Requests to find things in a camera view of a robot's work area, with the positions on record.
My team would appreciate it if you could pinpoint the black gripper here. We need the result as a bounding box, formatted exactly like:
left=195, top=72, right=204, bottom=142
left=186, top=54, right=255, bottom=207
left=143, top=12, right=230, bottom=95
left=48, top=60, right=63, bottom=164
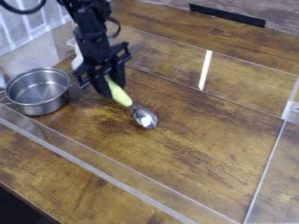
left=73, top=17, right=132, bottom=98

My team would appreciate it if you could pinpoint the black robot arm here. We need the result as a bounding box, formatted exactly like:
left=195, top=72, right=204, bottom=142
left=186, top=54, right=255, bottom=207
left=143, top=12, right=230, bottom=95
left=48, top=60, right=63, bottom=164
left=60, top=0, right=132, bottom=98

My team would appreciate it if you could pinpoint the clear acrylic stand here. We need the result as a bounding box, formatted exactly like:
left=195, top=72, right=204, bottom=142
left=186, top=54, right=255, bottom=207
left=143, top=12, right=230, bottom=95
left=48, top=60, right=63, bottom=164
left=67, top=20, right=77, bottom=48

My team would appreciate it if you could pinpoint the white toy mushroom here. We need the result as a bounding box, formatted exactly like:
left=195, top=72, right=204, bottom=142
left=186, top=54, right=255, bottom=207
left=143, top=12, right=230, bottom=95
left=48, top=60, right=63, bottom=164
left=71, top=45, right=83, bottom=70

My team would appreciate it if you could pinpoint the black strip on table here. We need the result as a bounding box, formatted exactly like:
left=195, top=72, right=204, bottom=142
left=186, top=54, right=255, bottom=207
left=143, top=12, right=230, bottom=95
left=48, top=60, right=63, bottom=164
left=190, top=3, right=267, bottom=28

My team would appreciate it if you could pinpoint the small steel pot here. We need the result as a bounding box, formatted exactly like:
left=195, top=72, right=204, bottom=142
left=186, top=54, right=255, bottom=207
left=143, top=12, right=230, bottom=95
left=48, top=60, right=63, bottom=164
left=0, top=67, right=72, bottom=116

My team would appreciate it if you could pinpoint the green handled metal spoon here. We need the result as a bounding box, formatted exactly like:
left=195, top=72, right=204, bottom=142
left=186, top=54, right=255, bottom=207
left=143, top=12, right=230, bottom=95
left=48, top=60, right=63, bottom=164
left=105, top=75, right=157, bottom=130

